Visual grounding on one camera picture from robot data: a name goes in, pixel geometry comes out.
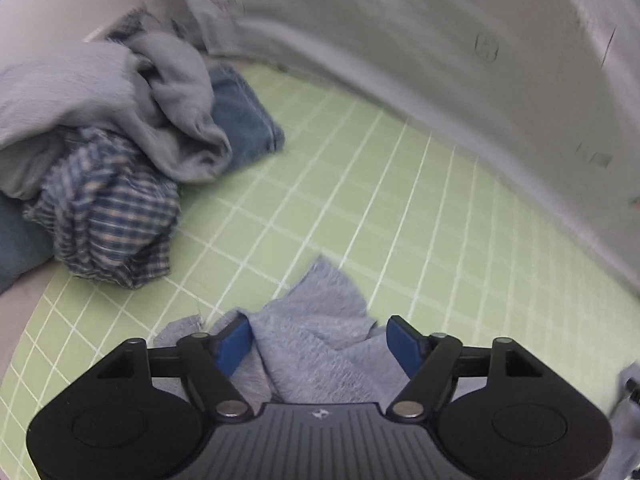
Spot blue denim jeans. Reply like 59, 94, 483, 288
0, 64, 287, 295

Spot light grey crumpled garment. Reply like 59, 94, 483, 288
0, 29, 235, 202

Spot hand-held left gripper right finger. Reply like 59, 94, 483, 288
386, 315, 544, 421

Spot blue plaid shirt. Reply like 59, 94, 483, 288
22, 9, 182, 291

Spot white printed cloth backdrop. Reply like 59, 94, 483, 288
135, 0, 640, 311

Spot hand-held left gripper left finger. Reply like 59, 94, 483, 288
97, 314, 254, 421

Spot green grid cutting mat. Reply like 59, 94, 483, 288
0, 62, 640, 480

